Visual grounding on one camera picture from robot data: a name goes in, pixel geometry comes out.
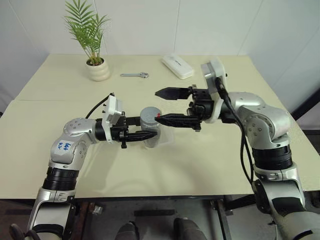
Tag silver metal wrench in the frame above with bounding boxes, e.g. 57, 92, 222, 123
119, 71, 150, 80

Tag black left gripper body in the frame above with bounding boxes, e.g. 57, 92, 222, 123
111, 116, 130, 150

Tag white sticker with blue writing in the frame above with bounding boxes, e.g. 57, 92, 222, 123
54, 140, 74, 157

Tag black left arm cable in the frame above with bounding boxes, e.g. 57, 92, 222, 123
85, 92, 115, 120

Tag grey jar lid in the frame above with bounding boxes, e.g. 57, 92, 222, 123
139, 106, 162, 125

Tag dark rounded shape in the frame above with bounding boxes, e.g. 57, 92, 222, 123
173, 217, 209, 240
116, 220, 140, 240

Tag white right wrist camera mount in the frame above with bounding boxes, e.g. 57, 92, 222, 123
200, 57, 229, 124

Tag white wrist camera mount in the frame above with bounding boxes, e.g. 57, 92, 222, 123
101, 94, 126, 144
200, 57, 229, 124

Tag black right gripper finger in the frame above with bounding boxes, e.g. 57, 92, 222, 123
154, 86, 192, 101
154, 113, 201, 131

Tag white oblong case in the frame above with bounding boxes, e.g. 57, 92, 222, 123
160, 52, 195, 81

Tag metal table frame leg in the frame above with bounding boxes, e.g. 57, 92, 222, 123
211, 196, 236, 240

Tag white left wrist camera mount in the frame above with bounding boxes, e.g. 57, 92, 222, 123
101, 94, 126, 144

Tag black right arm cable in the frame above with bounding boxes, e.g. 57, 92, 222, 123
214, 76, 259, 199

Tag clear plastic jar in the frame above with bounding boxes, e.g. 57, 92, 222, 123
139, 119, 162, 149

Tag black flat bar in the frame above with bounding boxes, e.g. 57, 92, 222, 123
133, 209, 176, 217

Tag green artificial palm plant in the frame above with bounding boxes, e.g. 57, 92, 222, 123
63, 0, 112, 66

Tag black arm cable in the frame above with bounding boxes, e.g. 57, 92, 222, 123
214, 76, 259, 199
85, 92, 115, 120

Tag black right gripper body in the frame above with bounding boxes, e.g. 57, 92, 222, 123
186, 84, 217, 132

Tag white ribbed plant pot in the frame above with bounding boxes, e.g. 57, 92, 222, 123
85, 57, 111, 82

